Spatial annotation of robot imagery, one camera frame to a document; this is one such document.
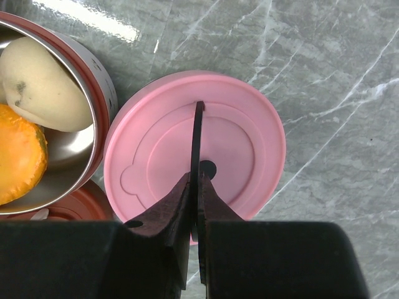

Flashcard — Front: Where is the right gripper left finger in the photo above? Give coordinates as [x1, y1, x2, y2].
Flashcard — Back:
[1, 174, 190, 298]

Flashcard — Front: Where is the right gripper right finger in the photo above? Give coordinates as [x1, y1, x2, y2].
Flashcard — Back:
[198, 176, 370, 298]

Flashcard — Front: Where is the pink round lid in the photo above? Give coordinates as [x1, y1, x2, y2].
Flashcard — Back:
[103, 70, 286, 222]

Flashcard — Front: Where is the orange egg tart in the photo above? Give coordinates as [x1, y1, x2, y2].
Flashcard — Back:
[1, 104, 48, 205]

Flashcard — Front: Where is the white steel lunch tin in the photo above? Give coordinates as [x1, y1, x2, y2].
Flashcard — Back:
[1, 12, 118, 215]

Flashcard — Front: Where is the brown round lid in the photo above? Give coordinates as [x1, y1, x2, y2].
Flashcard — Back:
[1, 180, 113, 221]

